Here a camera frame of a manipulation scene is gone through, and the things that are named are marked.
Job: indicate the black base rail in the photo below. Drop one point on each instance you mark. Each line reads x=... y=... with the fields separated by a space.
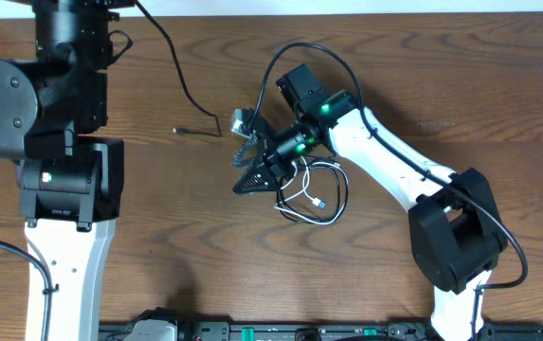
x=165 y=324

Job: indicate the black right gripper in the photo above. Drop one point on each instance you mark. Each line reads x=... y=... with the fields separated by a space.
x=269 y=153

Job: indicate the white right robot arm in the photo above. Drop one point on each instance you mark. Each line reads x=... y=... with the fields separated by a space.
x=454 y=228

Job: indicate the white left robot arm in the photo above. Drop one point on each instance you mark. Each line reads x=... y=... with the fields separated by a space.
x=70 y=179

